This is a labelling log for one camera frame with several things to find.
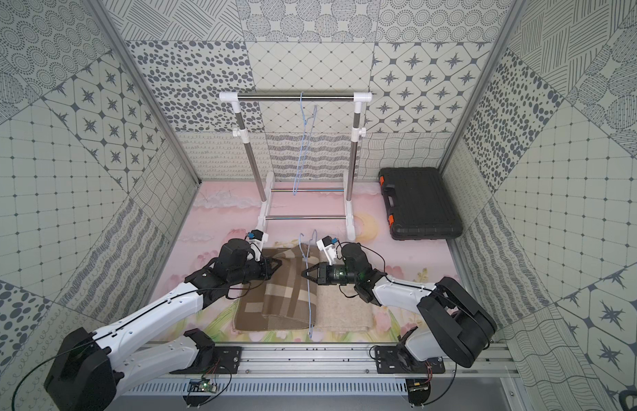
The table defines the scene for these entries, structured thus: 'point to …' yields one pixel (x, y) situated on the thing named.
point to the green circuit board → (202, 385)
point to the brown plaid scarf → (284, 299)
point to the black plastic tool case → (418, 204)
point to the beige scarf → (336, 312)
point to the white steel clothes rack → (349, 175)
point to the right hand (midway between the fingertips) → (303, 276)
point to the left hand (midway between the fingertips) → (278, 253)
